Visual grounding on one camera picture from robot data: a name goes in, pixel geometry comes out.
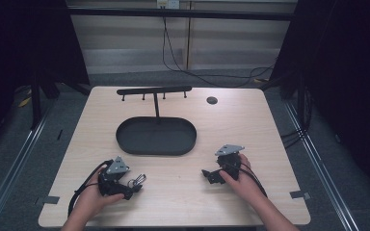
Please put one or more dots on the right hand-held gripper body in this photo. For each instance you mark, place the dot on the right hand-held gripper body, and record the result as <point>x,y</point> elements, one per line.
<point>229,163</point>

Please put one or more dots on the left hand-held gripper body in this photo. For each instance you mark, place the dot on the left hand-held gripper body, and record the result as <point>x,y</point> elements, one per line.
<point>110,184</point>

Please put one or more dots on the person's left hand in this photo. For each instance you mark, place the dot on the person's left hand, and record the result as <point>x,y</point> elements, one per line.
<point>91,200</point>

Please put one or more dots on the person's right hand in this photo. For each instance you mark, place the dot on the person's right hand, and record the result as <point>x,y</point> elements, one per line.
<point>244,186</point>

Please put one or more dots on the black key rack with tray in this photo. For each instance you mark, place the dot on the black key rack with tray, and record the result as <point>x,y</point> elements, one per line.
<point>155,134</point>

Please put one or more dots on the grey tape strip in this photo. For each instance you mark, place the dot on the grey tape strip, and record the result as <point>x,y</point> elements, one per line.
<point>49,200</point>
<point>299,194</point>

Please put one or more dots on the round black table grommet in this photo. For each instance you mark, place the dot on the round black table grommet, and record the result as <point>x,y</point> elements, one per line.
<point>212,100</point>

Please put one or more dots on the small black floor tape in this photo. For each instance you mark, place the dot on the small black floor tape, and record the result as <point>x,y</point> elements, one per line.
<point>59,134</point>

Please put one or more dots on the black metal stand leg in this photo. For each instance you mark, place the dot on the black metal stand leg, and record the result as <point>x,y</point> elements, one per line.
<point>36,102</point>

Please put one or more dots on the black curtain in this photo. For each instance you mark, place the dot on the black curtain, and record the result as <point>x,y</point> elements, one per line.
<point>347,80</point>
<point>22,41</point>

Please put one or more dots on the metal floor rail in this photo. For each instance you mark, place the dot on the metal floor rail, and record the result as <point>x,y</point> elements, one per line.
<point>321,166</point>
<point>9,179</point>

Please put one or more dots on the black horizontal frame bar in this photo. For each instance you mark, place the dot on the black horizontal frame bar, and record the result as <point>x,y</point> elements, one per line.
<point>179,14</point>

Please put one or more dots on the white wall outlet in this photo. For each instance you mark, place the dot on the white wall outlet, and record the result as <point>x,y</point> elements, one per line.
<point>168,4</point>

